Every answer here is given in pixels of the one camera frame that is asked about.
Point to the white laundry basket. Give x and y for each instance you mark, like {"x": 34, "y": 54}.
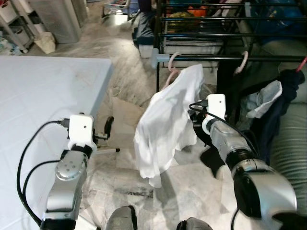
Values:
{"x": 120, "y": 8}

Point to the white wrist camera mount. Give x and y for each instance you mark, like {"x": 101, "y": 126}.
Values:
{"x": 217, "y": 105}
{"x": 80, "y": 129}

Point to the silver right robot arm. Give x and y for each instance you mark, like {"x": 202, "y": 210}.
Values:
{"x": 259, "y": 187}

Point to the grey metal shelf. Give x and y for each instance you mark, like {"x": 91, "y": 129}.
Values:
{"x": 14, "y": 28}

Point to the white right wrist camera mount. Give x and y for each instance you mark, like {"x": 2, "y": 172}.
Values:
{"x": 217, "y": 105}

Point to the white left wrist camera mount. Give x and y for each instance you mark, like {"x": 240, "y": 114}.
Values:
{"x": 80, "y": 129}

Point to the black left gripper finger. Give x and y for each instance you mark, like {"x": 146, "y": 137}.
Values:
{"x": 109, "y": 125}

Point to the blue garment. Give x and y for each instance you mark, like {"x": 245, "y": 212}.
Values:
{"x": 278, "y": 17}

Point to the grey robot right leg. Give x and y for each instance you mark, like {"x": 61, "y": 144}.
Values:
{"x": 194, "y": 224}

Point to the grey green leather sofa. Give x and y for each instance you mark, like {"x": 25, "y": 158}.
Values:
{"x": 292, "y": 143}

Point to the large light blue table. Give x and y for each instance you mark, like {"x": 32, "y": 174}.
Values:
{"x": 43, "y": 96}

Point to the white grey hanging garment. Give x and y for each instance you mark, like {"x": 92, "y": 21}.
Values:
{"x": 266, "y": 98}

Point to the white shirt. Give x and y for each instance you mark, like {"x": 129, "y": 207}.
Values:
{"x": 165, "y": 120}

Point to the white air purifier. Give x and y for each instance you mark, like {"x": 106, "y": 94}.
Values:
{"x": 57, "y": 19}

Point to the orange garment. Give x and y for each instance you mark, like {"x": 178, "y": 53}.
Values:
{"x": 196, "y": 10}

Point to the navy hanging garment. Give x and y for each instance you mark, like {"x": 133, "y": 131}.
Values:
{"x": 288, "y": 96}

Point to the grey robot left leg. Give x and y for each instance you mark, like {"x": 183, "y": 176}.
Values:
{"x": 122, "y": 218}

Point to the pink plastic clothes hanger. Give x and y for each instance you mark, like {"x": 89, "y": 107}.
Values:
{"x": 244, "y": 60}
{"x": 170, "y": 61}

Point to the red clothes hanger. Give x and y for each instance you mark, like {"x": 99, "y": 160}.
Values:
{"x": 301, "y": 64}

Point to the grey robot leg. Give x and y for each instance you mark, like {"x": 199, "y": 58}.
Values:
{"x": 122, "y": 218}
{"x": 194, "y": 224}

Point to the beige bag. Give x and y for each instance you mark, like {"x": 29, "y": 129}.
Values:
{"x": 45, "y": 43}

